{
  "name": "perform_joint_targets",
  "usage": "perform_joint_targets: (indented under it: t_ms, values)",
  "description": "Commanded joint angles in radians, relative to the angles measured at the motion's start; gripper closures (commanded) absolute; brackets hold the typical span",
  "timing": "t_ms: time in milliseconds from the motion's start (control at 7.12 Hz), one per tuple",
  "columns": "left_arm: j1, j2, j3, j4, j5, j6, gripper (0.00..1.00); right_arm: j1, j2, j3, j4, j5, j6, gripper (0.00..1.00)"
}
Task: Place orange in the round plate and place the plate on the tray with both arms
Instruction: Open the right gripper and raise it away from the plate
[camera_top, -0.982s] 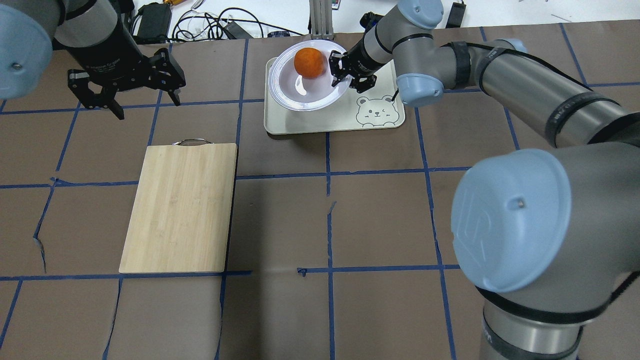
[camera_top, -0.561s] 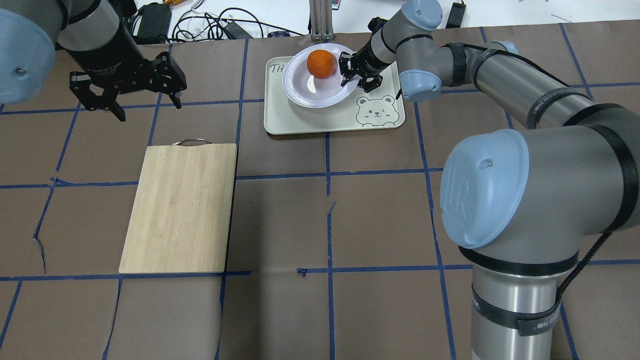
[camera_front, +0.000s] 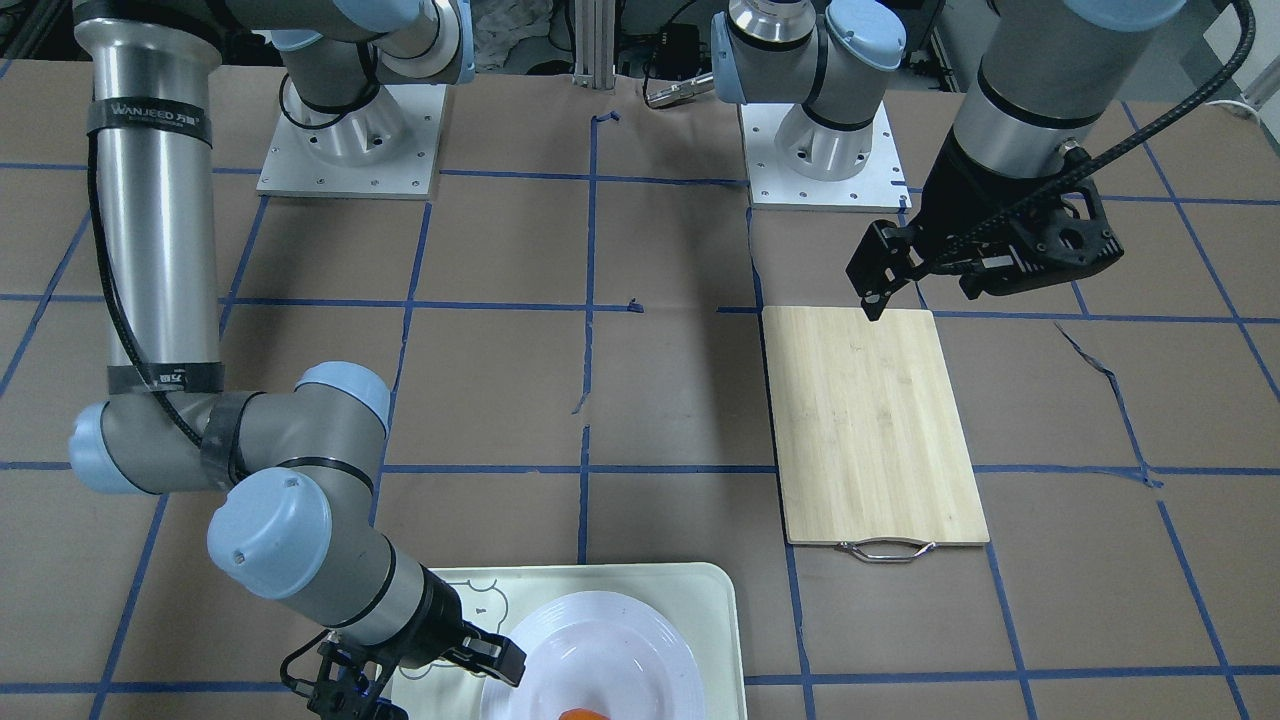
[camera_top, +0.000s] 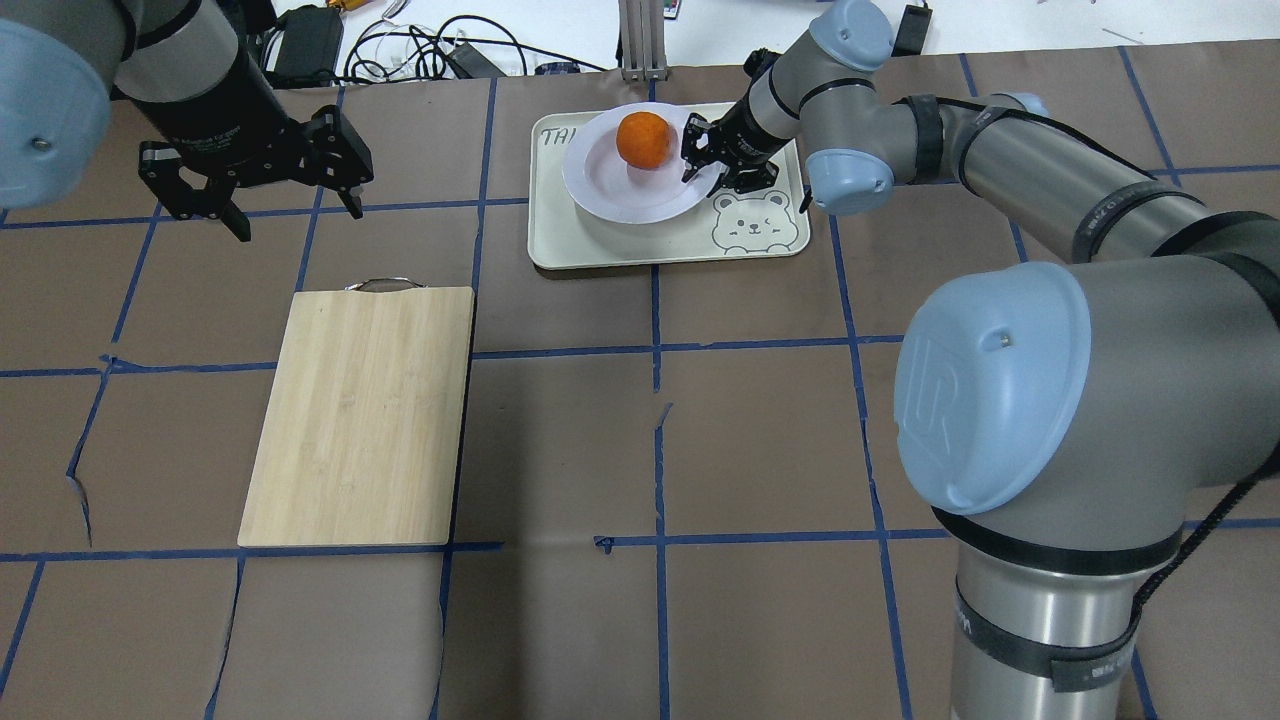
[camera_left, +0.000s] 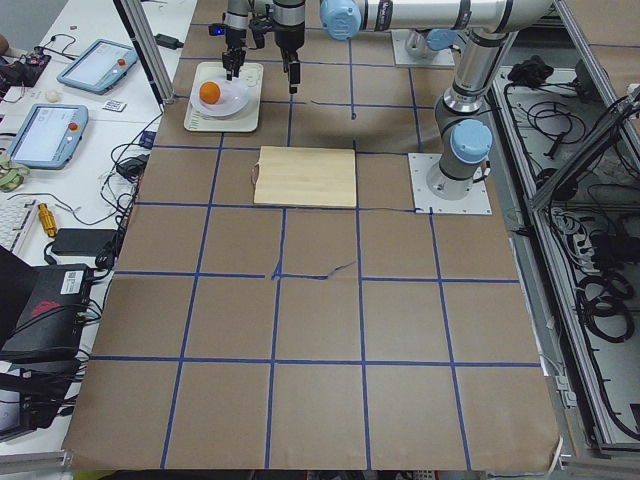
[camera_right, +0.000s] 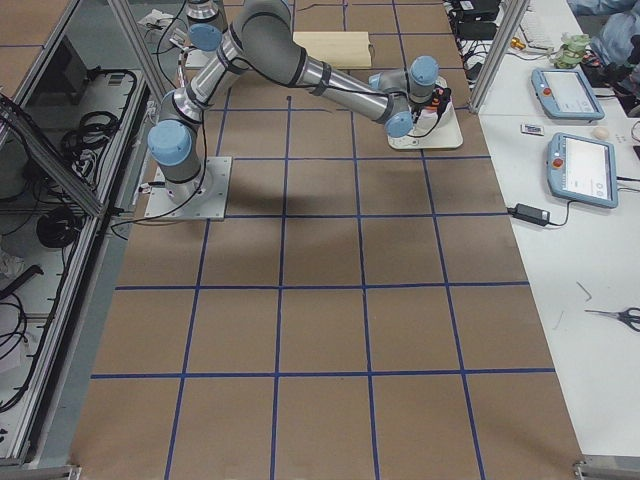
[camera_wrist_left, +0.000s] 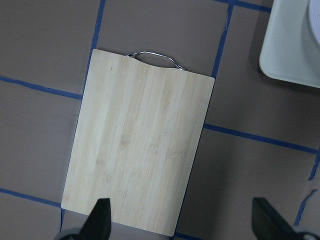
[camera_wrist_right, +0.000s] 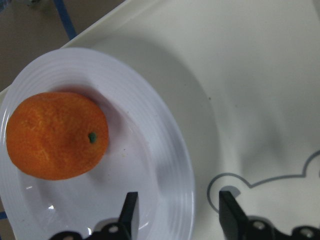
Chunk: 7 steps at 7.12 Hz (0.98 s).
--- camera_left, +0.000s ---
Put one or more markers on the gold cylinder tool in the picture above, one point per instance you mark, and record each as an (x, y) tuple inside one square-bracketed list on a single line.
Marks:
[(47, 220)]

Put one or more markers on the orange fruit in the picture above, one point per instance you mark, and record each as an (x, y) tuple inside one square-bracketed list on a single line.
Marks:
[(209, 92)]

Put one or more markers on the teach pendant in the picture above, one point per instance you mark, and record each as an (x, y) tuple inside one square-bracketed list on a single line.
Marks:
[(49, 136), (100, 67)]

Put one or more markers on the aluminium frame post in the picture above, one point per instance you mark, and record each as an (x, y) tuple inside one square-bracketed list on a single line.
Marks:
[(138, 29)]

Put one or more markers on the black computer box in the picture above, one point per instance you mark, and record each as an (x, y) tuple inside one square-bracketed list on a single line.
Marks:
[(41, 311)]

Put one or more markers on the white keyboard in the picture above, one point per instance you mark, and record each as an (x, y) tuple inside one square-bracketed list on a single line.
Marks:
[(17, 218)]

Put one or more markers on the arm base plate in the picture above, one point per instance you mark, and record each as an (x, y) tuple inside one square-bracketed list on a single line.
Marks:
[(434, 193), (429, 48)]

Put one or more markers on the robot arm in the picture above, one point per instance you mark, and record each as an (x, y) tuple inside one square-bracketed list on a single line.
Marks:
[(236, 21), (375, 93)]

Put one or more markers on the small printed card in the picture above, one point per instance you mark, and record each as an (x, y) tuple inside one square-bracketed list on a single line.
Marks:
[(114, 106)]

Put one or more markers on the black power brick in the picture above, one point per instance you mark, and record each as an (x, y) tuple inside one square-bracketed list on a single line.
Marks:
[(82, 242)]

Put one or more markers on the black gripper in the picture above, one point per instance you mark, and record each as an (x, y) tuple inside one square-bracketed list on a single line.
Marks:
[(289, 36), (234, 38)]

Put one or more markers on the wooden cutting board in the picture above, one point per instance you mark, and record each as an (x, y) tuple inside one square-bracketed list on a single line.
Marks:
[(308, 177)]

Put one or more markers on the near teach pendant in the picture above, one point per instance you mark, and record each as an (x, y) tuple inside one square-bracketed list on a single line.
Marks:
[(49, 136)]

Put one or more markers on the black power adapter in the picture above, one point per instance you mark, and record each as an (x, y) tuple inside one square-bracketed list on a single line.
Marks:
[(168, 42)]

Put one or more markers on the far teach pendant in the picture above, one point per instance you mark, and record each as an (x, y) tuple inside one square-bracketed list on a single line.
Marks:
[(100, 67)]

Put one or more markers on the cream bear tray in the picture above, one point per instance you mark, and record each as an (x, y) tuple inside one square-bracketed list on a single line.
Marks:
[(244, 121)]

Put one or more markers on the white round plate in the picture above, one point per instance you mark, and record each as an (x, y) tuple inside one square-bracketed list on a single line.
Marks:
[(234, 97)]

